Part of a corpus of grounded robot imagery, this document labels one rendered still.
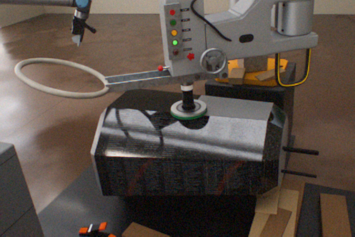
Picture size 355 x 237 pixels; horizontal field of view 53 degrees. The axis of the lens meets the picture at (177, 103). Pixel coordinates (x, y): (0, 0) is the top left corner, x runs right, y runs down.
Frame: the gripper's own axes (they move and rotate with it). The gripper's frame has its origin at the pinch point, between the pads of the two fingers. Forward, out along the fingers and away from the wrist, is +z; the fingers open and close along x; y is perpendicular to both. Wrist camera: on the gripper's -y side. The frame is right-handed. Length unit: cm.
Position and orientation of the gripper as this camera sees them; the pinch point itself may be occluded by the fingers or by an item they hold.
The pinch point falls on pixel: (79, 45)
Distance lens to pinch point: 263.8
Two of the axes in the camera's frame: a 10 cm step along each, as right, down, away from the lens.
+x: 3.7, 5.4, -7.5
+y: -8.8, -0.6, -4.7
